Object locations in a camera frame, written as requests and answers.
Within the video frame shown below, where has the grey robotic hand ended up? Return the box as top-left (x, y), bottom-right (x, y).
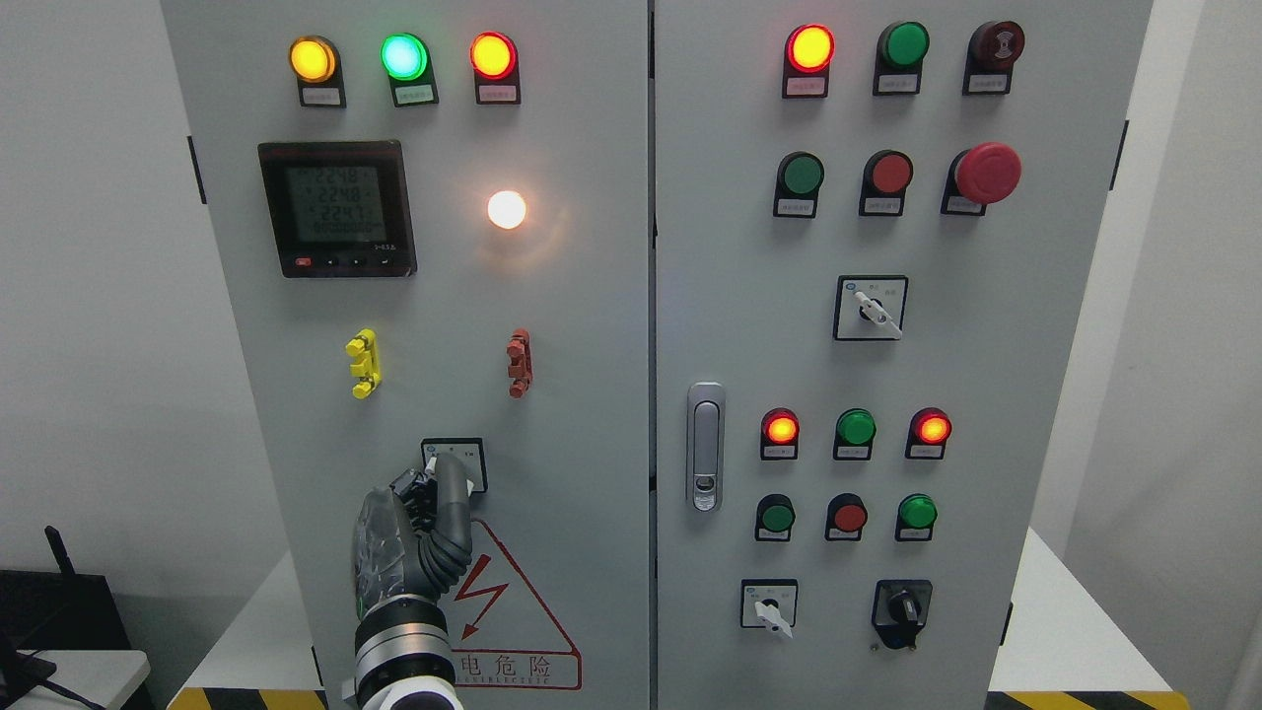
top-left (352, 454), bottom-right (473, 620)

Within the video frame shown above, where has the door rotary switch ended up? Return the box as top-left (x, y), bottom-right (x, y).
top-left (422, 438), bottom-right (487, 496)

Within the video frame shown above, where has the green lit indicator light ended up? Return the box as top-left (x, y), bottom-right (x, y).
top-left (380, 33), bottom-right (439, 107)

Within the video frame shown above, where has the yellow indicator light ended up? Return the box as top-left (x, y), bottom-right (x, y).
top-left (289, 35), bottom-right (346, 107)

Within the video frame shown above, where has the red electrical hazard sticker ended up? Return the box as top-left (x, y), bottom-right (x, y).
top-left (440, 520), bottom-right (583, 691)

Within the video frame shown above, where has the yellow plastic clip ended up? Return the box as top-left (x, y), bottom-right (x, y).
top-left (345, 328), bottom-right (382, 400)

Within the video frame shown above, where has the red plastic clip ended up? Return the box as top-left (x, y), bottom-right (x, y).
top-left (506, 328), bottom-right (533, 399)

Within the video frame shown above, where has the white side table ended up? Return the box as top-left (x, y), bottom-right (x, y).
top-left (37, 649), bottom-right (151, 709)

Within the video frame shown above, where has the black digital power meter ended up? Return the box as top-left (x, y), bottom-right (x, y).
top-left (257, 139), bottom-right (416, 279)

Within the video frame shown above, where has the small clear light bulb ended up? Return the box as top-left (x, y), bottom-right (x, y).
top-left (486, 189), bottom-right (528, 231)

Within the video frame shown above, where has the green push button lower left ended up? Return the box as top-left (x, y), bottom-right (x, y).
top-left (753, 493), bottom-right (798, 542)

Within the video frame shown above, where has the green push button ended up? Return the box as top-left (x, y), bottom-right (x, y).
top-left (772, 150), bottom-right (824, 219)
top-left (895, 493), bottom-right (939, 542)
top-left (753, 493), bottom-right (798, 542)

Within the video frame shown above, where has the black router with antenna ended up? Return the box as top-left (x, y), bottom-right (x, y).
top-left (1, 526), bottom-right (133, 651)

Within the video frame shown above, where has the lit red indicator lower left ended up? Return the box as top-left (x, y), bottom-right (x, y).
top-left (760, 407), bottom-right (801, 462)

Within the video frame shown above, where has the lit red indicator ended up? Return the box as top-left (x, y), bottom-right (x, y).
top-left (904, 407), bottom-right (952, 462)
top-left (760, 407), bottom-right (801, 462)

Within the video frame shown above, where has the grey electrical cabinet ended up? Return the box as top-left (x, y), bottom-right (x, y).
top-left (162, 1), bottom-right (1153, 709)

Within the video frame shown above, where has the red push button lower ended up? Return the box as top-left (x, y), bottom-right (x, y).
top-left (824, 491), bottom-right (870, 542)

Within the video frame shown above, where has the red push button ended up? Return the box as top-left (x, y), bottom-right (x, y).
top-left (858, 150), bottom-right (914, 217)
top-left (824, 491), bottom-right (870, 542)

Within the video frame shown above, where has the green indicator lower middle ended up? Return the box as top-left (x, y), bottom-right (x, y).
top-left (832, 409), bottom-right (877, 462)

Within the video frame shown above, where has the red indicator light left door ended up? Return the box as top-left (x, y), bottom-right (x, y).
top-left (469, 32), bottom-right (522, 105)

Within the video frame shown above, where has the red indicator light door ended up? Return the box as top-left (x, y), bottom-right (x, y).
top-left (469, 32), bottom-right (522, 105)
top-left (781, 23), bottom-right (837, 100)

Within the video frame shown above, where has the green push button lower right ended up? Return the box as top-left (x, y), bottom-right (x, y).
top-left (895, 493), bottom-right (939, 542)

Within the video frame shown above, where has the lit red indicator lower right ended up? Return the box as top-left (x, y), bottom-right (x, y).
top-left (904, 407), bottom-right (952, 462)

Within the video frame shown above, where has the green push button upper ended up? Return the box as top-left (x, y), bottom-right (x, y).
top-left (772, 150), bottom-right (824, 219)

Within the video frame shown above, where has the red push button upper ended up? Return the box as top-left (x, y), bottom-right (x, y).
top-left (858, 150), bottom-right (914, 217)

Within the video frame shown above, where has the red indicator light right door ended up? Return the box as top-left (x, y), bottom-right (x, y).
top-left (781, 23), bottom-right (837, 100)

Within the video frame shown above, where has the red emergency stop button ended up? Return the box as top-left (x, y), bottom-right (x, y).
top-left (941, 141), bottom-right (1023, 217)

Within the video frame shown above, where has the green indicator top row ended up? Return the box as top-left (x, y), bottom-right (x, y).
top-left (872, 20), bottom-right (933, 96)

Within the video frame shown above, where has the dark red buzzer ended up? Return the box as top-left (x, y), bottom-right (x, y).
top-left (960, 20), bottom-right (1026, 96)

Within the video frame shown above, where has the silver door handle lock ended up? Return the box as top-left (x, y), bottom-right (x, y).
top-left (685, 382), bottom-right (726, 512)

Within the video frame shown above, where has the lower white rotary switch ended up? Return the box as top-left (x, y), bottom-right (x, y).
top-left (740, 578), bottom-right (799, 639)

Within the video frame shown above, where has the black knob selector switch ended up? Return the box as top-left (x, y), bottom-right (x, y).
top-left (871, 579), bottom-right (933, 649)

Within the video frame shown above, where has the upper right rotary switch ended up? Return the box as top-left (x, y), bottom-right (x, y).
top-left (833, 275), bottom-right (910, 340)

